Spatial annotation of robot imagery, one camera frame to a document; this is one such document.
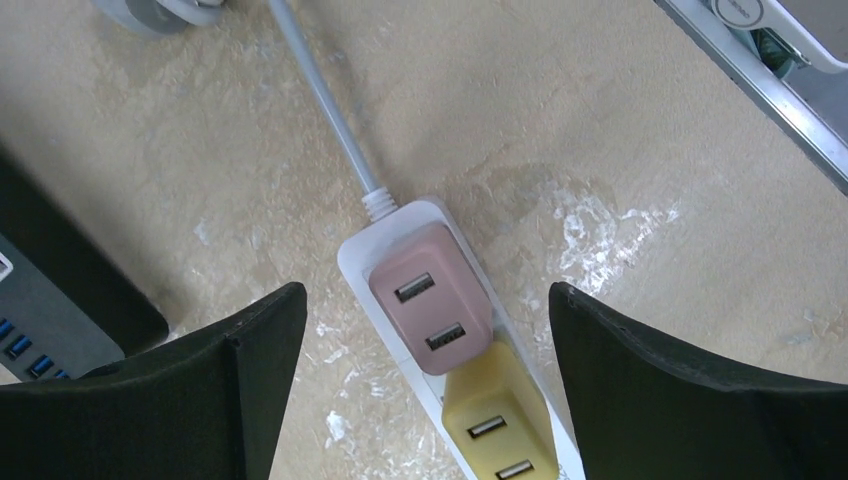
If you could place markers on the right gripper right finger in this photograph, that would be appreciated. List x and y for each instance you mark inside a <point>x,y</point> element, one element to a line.
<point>647,405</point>

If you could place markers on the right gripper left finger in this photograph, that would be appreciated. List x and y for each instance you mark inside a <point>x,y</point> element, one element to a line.
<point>208,405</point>

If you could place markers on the yellow charger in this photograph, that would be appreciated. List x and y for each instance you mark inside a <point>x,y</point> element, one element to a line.
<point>498,419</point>

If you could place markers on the black power strip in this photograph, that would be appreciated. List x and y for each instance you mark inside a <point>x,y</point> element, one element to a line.
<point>66,309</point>

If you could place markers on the white power strip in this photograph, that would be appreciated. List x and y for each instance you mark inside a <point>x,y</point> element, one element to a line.
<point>357,258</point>

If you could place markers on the pink charger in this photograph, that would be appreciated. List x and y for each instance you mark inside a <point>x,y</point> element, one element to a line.
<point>434,300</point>

